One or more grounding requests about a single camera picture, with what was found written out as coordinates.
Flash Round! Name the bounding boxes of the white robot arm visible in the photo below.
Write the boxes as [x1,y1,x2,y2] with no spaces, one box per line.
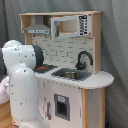
[0,40,50,128]

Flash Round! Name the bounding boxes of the wooden toy kitchen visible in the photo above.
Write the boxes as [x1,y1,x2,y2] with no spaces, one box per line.
[9,10,115,128]

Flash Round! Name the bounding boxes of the grey toy sink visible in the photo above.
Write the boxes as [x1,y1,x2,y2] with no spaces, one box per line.
[52,68,92,81]

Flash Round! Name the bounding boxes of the black toy faucet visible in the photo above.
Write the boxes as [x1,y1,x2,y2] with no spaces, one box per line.
[75,51,93,70]

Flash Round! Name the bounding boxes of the black toy stovetop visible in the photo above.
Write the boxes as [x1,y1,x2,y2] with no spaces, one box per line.
[35,64,55,73]

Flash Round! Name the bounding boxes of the grey ice dispenser panel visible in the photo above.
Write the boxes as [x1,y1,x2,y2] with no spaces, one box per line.
[54,94,70,120]

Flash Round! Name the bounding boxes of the white microwave door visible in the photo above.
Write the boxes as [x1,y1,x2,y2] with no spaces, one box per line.
[51,14,91,39]

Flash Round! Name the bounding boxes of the grey range hood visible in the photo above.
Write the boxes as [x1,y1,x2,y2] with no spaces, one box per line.
[24,16,51,36]

